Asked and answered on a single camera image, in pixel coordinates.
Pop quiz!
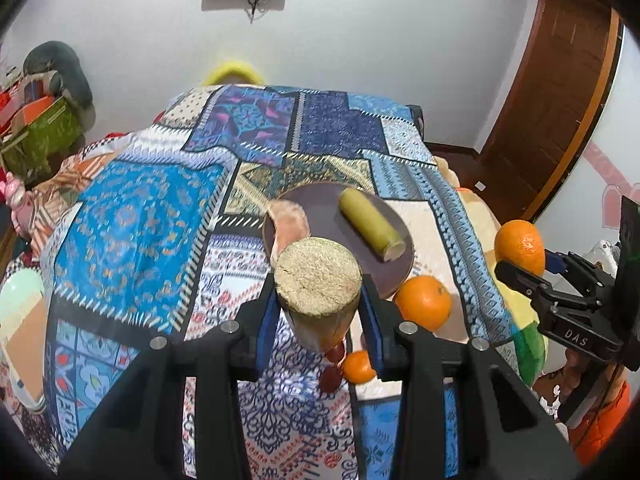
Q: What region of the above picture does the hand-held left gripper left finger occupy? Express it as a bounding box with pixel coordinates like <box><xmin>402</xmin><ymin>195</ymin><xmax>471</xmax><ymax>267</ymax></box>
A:
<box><xmin>57</xmin><ymin>279</ymin><xmax>281</xmax><ymax>480</ymax></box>

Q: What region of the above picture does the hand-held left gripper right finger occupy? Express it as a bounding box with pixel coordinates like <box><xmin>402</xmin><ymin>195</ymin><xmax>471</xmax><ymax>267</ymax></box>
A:
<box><xmin>357</xmin><ymin>273</ymin><xmax>572</xmax><ymax>480</ymax></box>

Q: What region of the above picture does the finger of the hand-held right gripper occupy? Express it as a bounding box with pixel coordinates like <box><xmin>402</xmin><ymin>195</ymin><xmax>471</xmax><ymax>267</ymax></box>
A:
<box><xmin>542</xmin><ymin>249</ymin><xmax>617</xmax><ymax>287</ymax></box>
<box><xmin>494</xmin><ymin>260</ymin><xmax>558</xmax><ymax>307</ymax></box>

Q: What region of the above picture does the large orange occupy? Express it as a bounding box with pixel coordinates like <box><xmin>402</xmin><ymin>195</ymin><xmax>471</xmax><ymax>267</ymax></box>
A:
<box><xmin>394</xmin><ymin>275</ymin><xmax>452</xmax><ymax>332</ymax></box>
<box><xmin>494</xmin><ymin>219</ymin><xmax>546</xmax><ymax>278</ymax></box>

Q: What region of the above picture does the thick cut sugarcane piece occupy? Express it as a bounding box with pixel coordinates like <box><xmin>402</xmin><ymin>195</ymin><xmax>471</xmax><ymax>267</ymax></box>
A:
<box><xmin>274</xmin><ymin>237</ymin><xmax>364</xmax><ymax>353</ymax></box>

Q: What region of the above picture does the brown round plate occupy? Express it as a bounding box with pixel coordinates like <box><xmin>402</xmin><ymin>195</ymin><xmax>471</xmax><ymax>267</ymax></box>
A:
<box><xmin>261</xmin><ymin>183</ymin><xmax>414</xmax><ymax>299</ymax></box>

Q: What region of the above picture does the person's right forearm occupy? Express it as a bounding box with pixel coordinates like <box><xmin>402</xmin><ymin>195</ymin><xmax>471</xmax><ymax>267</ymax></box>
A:
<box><xmin>562</xmin><ymin>375</ymin><xmax>632</xmax><ymax>468</ymax></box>

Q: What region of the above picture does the small tangerine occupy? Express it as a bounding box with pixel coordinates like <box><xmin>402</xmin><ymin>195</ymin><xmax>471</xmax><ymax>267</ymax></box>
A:
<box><xmin>342</xmin><ymin>350</ymin><xmax>377</xmax><ymax>385</ymax></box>

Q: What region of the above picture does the white cloth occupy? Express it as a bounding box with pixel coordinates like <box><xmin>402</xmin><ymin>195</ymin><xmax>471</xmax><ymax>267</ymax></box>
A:
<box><xmin>582</xmin><ymin>239</ymin><xmax>622</xmax><ymax>273</ymax></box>

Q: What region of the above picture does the pink sweet potato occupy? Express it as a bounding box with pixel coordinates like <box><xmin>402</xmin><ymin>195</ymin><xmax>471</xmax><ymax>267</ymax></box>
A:
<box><xmin>266</xmin><ymin>199</ymin><xmax>311</xmax><ymax>265</ymax></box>

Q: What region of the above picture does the green-yellow sugarcane piece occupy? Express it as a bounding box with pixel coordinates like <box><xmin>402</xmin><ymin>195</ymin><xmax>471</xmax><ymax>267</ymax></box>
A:
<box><xmin>339</xmin><ymin>188</ymin><xmax>407</xmax><ymax>263</ymax></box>

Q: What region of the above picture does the brown wooden door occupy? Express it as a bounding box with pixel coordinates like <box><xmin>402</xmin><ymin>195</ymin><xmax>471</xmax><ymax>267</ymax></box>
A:
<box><xmin>477</xmin><ymin>0</ymin><xmax>622</xmax><ymax>222</ymax></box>

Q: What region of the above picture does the patchwork printed blanket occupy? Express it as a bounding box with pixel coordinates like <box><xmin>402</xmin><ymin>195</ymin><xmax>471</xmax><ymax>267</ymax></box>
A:
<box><xmin>30</xmin><ymin>83</ymin><xmax>506</xmax><ymax>480</ymax></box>

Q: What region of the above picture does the brown cardboard box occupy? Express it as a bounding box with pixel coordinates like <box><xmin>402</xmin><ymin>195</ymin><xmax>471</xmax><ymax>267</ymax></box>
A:
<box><xmin>0</xmin><ymin>300</ymin><xmax>50</xmax><ymax>413</ymax></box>

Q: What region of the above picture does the pale green plastic lid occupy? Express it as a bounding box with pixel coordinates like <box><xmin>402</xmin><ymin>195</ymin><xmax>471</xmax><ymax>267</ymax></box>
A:
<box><xmin>0</xmin><ymin>268</ymin><xmax>47</xmax><ymax>323</ymax></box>

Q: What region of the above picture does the yellow pillow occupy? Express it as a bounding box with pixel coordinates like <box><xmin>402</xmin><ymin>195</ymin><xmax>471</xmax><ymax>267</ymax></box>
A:
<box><xmin>202</xmin><ymin>60</ymin><xmax>264</xmax><ymax>86</ymax></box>

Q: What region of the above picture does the pink toy figure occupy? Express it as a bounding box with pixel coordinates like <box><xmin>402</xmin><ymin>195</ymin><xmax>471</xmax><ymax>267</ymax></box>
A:
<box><xmin>0</xmin><ymin>172</ymin><xmax>35</xmax><ymax>236</ymax></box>

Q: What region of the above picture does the green cardboard box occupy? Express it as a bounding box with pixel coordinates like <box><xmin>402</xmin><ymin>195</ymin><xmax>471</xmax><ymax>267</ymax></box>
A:
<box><xmin>0</xmin><ymin>96</ymin><xmax>85</xmax><ymax>181</ymax></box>

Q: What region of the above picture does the grey plush toy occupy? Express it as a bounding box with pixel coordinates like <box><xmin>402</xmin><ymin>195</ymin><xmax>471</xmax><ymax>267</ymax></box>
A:
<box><xmin>23</xmin><ymin>41</ymin><xmax>97</xmax><ymax>128</ymax></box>

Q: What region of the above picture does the pink wall sticker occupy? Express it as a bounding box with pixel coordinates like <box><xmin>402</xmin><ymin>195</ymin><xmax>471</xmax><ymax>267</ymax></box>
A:
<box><xmin>584</xmin><ymin>141</ymin><xmax>632</xmax><ymax>228</ymax></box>

